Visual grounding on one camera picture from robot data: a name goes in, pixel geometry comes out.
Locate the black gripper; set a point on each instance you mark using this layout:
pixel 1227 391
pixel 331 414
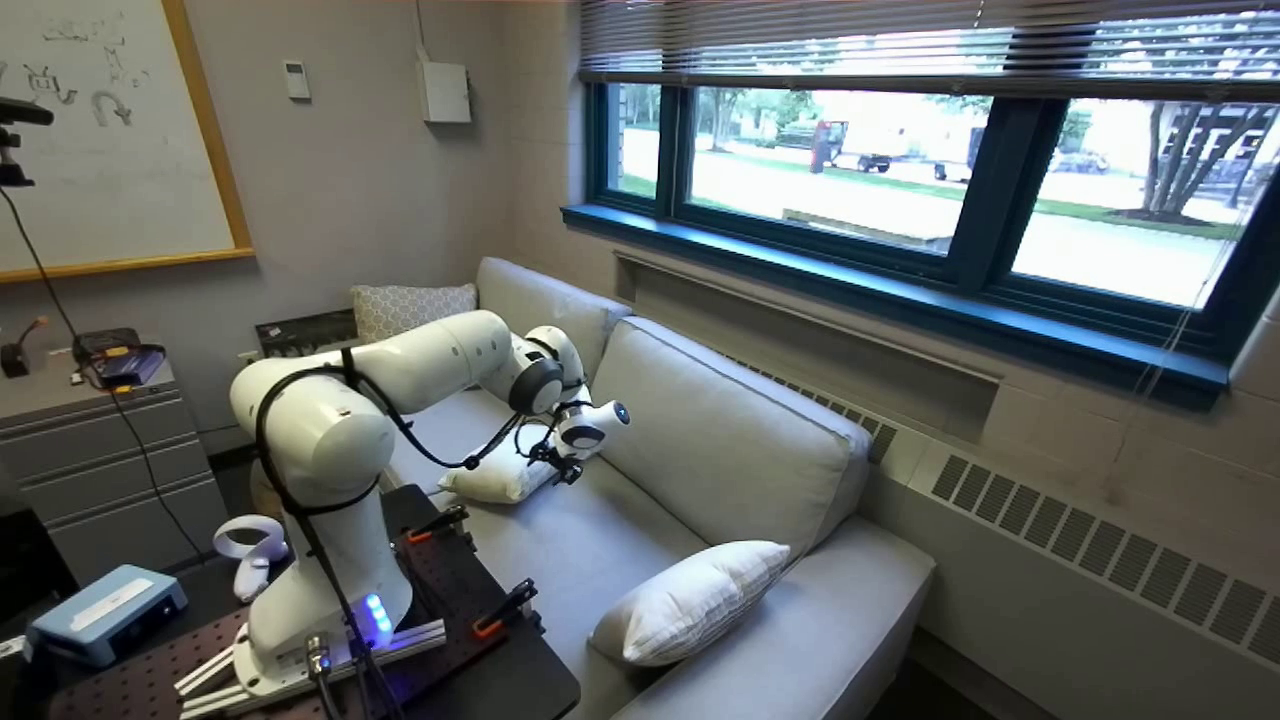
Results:
pixel 595 427

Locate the cream striped pillow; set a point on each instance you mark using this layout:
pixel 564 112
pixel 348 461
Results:
pixel 695 602
pixel 494 480

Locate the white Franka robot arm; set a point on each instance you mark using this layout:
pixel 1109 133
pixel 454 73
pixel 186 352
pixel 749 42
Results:
pixel 427 363

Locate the red black clamp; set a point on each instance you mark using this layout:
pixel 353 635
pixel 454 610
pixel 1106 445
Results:
pixel 506 606
pixel 434 525

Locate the grey lattice pattern pillow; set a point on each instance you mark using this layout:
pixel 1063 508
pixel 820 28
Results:
pixel 413 308

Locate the black robot table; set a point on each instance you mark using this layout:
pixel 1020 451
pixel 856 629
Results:
pixel 454 625

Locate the black rectangular case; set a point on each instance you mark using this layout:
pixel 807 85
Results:
pixel 305 335

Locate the white VR controller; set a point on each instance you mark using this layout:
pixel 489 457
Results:
pixel 252 543

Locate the black orange device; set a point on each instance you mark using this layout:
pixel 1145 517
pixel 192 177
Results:
pixel 127 363

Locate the window blinds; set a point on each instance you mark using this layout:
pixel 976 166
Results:
pixel 866 42

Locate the grey filing cabinet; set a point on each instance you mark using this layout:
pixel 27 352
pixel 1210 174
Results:
pixel 106 467

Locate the blue plastic box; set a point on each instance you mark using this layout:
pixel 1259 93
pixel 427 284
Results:
pixel 106 614

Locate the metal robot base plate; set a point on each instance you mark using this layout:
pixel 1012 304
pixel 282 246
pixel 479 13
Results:
pixel 402 646

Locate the white wall junction box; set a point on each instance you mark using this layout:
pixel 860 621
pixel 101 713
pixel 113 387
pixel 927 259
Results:
pixel 449 90

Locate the white wall thermostat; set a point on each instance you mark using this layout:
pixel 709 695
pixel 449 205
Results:
pixel 297 81

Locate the wide teal frame window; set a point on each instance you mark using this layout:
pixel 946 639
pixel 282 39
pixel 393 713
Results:
pixel 984 174

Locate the beige wall radiator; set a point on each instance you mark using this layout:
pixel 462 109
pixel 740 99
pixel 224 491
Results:
pixel 1093 546

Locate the wood frame whiteboard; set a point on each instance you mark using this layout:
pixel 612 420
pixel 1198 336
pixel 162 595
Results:
pixel 95 120

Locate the black camera on tripod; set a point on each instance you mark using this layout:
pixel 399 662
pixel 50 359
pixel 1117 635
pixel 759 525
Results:
pixel 23 112

